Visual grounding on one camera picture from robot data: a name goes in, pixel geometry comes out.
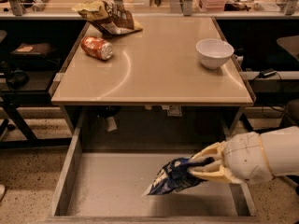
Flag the open grey drawer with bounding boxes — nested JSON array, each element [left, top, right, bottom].
[[48, 106, 258, 224]]

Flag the blue chip bag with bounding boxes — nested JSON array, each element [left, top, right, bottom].
[[144, 157, 205, 195]]

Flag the white tag under table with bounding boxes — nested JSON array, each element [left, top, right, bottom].
[[105, 117, 118, 132]]

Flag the black bag on shelf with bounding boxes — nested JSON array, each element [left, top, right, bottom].
[[9, 43, 56, 65]]

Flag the brown chip bag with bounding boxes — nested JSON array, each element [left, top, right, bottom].
[[72, 0, 143, 35]]

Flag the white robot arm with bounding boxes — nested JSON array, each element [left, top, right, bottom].
[[188, 126, 299, 185]]

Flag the white bowl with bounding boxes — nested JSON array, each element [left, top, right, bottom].
[[195, 38, 235, 69]]

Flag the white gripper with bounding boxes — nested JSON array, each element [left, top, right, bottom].
[[188, 132, 273, 185]]

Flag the red soda can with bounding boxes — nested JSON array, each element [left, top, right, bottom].
[[80, 36, 113, 61]]

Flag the black headphones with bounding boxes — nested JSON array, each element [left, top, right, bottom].
[[4, 68, 29, 89]]

